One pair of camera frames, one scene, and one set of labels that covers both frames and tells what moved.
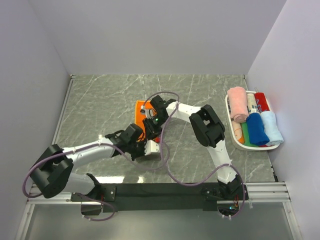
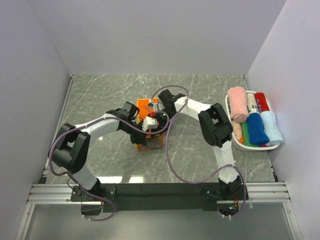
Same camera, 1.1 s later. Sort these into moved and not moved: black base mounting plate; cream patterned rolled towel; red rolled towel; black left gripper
Moved: black left gripper
Not moved: black base mounting plate; cream patterned rolled towel; red rolled towel
